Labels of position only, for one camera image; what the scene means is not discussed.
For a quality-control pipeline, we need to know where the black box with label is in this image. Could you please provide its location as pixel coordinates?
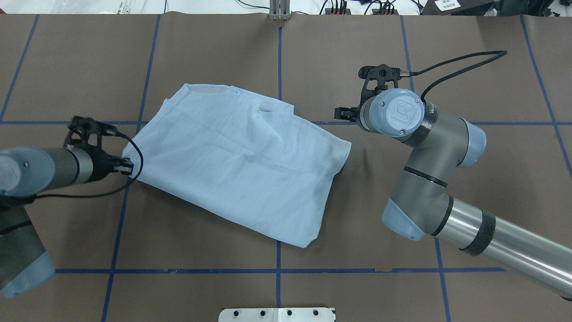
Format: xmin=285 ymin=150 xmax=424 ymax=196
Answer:
xmin=421 ymin=0 xmax=503 ymax=16

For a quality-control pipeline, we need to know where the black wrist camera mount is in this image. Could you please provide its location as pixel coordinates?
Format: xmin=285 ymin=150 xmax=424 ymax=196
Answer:
xmin=358 ymin=64 xmax=413 ymax=106
xmin=63 ymin=116 xmax=120 ymax=149

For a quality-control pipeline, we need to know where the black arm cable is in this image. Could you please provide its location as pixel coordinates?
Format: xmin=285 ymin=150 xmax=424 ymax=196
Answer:
xmin=27 ymin=130 xmax=144 ymax=199
xmin=400 ymin=50 xmax=509 ymax=101

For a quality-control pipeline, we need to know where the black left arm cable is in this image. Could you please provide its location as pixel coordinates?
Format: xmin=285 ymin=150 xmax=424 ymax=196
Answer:
xmin=27 ymin=130 xmax=144 ymax=199

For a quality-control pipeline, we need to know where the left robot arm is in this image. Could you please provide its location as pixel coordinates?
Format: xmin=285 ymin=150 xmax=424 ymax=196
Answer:
xmin=0 ymin=145 xmax=134 ymax=298

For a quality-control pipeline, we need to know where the clear plastic bag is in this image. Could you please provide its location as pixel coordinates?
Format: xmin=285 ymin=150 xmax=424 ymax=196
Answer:
xmin=0 ymin=0 xmax=168 ymax=14

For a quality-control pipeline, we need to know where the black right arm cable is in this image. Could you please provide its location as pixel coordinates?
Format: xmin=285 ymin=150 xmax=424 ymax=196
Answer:
xmin=400 ymin=50 xmax=509 ymax=101

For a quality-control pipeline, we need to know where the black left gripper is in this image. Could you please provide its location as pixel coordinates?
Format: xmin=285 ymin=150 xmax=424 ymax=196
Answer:
xmin=89 ymin=148 xmax=134 ymax=182

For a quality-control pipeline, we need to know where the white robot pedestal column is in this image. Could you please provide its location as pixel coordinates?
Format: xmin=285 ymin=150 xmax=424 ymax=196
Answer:
xmin=218 ymin=307 xmax=336 ymax=322

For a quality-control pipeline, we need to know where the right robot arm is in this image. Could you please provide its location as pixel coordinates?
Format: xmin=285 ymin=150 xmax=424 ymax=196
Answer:
xmin=334 ymin=89 xmax=572 ymax=301

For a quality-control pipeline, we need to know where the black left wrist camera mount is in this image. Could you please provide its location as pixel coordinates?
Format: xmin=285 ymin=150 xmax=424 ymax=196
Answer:
xmin=63 ymin=116 xmax=120 ymax=149

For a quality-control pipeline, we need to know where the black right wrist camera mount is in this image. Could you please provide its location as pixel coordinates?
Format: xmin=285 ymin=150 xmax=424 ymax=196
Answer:
xmin=358 ymin=64 xmax=413 ymax=106

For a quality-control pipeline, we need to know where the aluminium frame post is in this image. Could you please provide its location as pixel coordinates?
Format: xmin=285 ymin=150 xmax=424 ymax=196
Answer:
xmin=269 ymin=0 xmax=291 ymax=21

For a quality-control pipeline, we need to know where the light blue button shirt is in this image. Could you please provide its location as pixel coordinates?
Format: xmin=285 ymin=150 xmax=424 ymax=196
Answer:
xmin=122 ymin=84 xmax=352 ymax=248

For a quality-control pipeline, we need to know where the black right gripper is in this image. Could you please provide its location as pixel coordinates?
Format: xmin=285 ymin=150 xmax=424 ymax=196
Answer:
xmin=334 ymin=106 xmax=362 ymax=126

